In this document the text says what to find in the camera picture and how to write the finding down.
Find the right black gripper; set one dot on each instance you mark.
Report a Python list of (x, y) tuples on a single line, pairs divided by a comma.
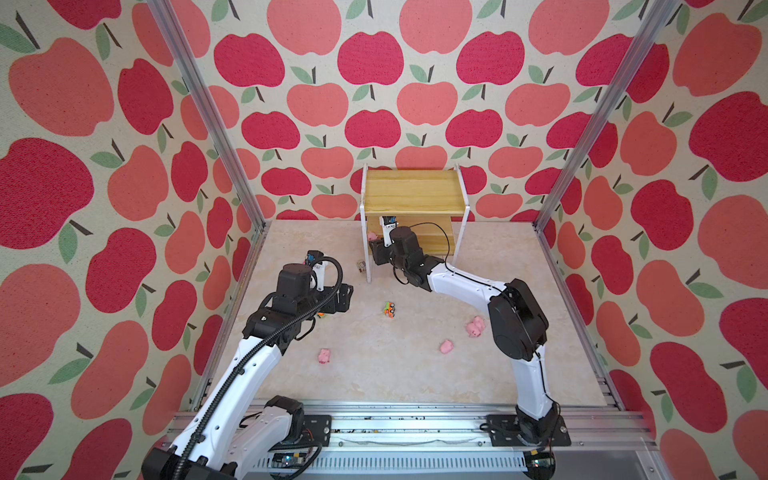
[(376, 250)]

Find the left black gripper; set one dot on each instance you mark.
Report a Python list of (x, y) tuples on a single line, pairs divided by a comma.
[(343, 300)]

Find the wooden two-tier white-frame shelf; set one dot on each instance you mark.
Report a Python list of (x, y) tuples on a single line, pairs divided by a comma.
[(423, 195)]

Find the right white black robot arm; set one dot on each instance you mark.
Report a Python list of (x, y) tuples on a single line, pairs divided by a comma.
[(518, 325)]

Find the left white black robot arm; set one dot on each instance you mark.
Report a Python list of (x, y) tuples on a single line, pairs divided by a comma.
[(214, 445)]

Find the multicolour toy car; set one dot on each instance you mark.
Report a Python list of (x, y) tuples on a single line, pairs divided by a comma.
[(390, 309)]

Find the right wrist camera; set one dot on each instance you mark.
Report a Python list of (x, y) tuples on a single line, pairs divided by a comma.
[(388, 224)]

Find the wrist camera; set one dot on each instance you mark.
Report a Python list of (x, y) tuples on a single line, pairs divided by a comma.
[(388, 224), (315, 259)]

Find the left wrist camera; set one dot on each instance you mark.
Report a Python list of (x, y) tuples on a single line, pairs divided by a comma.
[(315, 259)]

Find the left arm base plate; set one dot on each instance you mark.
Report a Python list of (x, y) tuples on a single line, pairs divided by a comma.
[(315, 430)]

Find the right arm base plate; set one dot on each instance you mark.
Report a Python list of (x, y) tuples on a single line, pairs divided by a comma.
[(509, 431)]

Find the front aluminium rail frame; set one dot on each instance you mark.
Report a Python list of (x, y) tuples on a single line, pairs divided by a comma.
[(372, 439)]

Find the left aluminium frame post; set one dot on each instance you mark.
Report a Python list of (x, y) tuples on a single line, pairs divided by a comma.
[(174, 37)]

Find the aluminium frame post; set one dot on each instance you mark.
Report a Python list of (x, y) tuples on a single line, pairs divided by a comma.
[(650, 28), (174, 37)]

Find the right aluminium frame post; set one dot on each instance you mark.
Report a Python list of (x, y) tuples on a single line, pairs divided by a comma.
[(650, 28)]

